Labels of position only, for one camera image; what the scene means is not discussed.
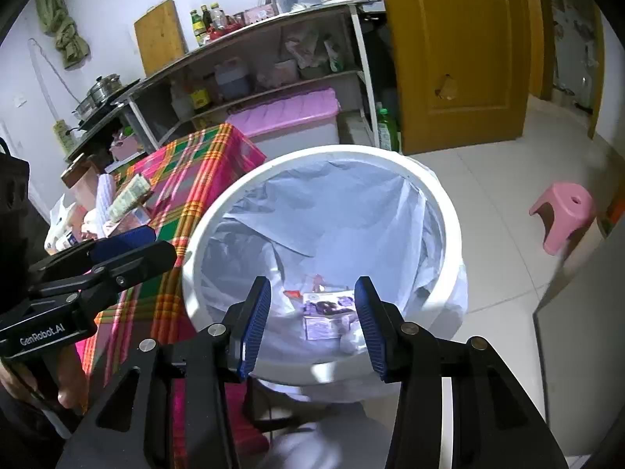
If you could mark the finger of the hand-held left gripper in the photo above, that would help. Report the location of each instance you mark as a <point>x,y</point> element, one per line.
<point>122,243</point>
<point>144,258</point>

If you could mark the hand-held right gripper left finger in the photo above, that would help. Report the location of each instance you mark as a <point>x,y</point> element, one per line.
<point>256,327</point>

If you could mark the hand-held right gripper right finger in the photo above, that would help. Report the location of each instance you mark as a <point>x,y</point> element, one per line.
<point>371,332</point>

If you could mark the small pink white box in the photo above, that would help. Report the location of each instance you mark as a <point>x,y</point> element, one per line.
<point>129,219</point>

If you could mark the green printed packet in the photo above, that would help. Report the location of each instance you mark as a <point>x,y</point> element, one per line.
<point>128,198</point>

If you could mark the purple printed box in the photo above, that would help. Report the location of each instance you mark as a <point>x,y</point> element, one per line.
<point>324,315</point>

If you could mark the white foam mesh sleeve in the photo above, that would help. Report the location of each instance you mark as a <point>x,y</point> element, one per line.
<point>105,190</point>

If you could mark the white round trash bin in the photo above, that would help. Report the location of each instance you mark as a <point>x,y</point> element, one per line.
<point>342,152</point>

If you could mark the person's left forearm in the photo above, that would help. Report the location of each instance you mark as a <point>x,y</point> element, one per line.
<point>29,439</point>

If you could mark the person's left hand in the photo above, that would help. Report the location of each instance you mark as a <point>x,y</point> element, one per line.
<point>68,381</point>

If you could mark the tissue pack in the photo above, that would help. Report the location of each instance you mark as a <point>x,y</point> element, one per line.
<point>61,237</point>

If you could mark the pink jug brown lid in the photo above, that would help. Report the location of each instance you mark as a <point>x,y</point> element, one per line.
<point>90,183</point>

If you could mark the pink green plaid tablecloth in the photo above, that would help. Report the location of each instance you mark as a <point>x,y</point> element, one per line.
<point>195,176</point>

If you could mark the pink plastic basket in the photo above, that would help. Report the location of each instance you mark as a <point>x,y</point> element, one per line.
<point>122,145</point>

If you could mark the white plastic bin liner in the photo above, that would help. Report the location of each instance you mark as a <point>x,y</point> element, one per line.
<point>342,215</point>

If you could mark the yellowed power strip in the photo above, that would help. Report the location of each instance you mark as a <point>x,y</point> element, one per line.
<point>61,134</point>

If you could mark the steel pot with lid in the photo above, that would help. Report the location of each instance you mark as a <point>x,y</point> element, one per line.
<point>103,84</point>
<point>84,106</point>

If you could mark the clear plastic jug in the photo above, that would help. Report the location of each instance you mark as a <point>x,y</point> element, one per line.
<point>180,100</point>

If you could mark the yellow label oil bottle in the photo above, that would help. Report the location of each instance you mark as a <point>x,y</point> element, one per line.
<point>199,97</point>

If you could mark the blue plastic jug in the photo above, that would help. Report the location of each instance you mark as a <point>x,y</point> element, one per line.
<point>232,78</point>

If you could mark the large green plastic bottle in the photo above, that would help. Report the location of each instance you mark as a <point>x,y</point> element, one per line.
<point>385,129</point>

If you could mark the pink lidded storage box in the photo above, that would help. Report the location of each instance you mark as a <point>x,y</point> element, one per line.
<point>288,112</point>

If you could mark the wooden cutting board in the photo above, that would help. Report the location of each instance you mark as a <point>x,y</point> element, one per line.
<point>161,39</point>

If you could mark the grey cabinet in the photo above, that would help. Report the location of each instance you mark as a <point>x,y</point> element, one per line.
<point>586,351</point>

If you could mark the green hanging cloth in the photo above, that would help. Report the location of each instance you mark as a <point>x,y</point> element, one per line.
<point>63,34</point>

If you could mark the pink plastic stool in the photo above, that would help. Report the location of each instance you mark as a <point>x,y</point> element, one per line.
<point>561,205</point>

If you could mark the green bottle yellow label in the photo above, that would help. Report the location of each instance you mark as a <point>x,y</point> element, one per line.
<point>198,27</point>

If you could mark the pink food bag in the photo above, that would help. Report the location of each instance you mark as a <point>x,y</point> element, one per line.
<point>281,73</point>

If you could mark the dark sauce bottle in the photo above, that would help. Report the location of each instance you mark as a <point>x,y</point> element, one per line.
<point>206,17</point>

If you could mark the clear condiment bottle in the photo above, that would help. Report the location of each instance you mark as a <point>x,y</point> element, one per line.
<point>218,17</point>

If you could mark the crumpled plastic bags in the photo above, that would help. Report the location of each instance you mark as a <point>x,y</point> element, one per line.
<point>307,49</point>

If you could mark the pink printed box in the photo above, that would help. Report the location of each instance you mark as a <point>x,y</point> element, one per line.
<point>259,13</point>

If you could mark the yellow wooden door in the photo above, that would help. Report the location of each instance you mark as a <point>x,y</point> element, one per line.
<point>464,34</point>

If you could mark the white metal shelf unit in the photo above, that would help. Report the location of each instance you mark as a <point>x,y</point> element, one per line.
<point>337,6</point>

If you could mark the white wall socket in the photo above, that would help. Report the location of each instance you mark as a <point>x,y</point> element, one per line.
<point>19,101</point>

